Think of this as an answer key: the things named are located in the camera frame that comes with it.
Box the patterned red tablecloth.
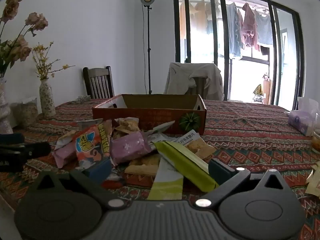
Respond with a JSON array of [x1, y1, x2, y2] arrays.
[[0, 97, 320, 240]]

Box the large white patterned vase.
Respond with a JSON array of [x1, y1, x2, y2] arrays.
[[0, 77, 13, 135]]

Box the yellow flower sprigs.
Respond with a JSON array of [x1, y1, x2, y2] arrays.
[[32, 41, 75, 80]]

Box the yellow paper packet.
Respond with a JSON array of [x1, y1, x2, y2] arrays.
[[305, 161, 320, 196]]

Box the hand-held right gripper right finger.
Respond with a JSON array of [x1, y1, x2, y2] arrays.
[[194, 159, 292, 209]]

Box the orange snack packet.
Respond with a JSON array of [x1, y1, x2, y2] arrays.
[[74, 121, 112, 170]]

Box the grey-blue hanging shirt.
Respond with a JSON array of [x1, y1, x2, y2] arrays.
[[254, 10, 274, 46]]

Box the printed cardboard box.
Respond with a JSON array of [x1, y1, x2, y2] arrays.
[[92, 94, 207, 135]]

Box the clear cracker snack packet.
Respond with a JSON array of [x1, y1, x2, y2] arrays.
[[174, 129, 217, 159], [124, 154, 160, 177], [114, 118, 140, 133]]

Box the wooden balcony cabinet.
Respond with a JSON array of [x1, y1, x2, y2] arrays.
[[262, 74, 272, 105]]

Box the maroon hanging garment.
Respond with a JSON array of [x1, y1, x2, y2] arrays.
[[241, 2, 260, 52]]

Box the silver snack packet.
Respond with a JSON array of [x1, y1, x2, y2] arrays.
[[76, 118, 98, 131], [146, 120, 176, 144]]

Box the purple tissue pack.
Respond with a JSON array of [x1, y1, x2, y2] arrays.
[[287, 97, 320, 137]]

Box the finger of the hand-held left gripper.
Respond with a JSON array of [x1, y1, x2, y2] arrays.
[[15, 142, 52, 160]]

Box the dark wooden chair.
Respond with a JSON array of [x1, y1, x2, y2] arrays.
[[83, 66, 115, 99]]

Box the white and green snack packet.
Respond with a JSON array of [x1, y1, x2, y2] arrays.
[[147, 157, 184, 201]]

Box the dried pink rose bouquet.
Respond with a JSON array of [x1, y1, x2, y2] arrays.
[[0, 0, 49, 78]]

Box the beige hanging garment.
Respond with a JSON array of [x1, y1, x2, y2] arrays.
[[193, 0, 208, 32]]

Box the blue hanging garment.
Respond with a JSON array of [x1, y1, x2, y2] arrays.
[[226, 2, 243, 58]]

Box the grey jacket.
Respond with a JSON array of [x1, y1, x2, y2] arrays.
[[164, 62, 224, 102]]

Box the slim floral ceramic vase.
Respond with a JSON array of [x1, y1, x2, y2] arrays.
[[39, 78, 56, 118]]

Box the wooden chair under jacket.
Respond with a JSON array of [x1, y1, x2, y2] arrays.
[[189, 76, 208, 99]]

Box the yellow balcony item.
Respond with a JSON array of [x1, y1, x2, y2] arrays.
[[252, 84, 263, 103]]

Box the clear glass jar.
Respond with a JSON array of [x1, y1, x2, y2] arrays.
[[15, 99, 38, 128]]

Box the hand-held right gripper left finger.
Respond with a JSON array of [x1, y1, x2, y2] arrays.
[[31, 159, 132, 209]]

